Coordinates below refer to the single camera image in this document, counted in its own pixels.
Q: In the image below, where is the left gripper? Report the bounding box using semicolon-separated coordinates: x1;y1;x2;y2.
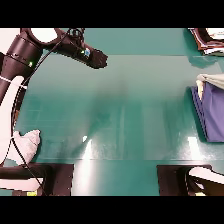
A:
80;46;109;70

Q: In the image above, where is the white garment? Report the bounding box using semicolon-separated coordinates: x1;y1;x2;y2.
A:
5;129;42;166

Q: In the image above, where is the beige garment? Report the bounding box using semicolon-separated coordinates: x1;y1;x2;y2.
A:
195;73;224;101

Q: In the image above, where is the blue garment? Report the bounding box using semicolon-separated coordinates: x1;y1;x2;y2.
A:
190;81;224;144

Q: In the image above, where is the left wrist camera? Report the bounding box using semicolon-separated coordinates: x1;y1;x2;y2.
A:
68;27;86;44

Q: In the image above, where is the black cable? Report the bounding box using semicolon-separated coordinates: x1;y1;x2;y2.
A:
9;29;48;197

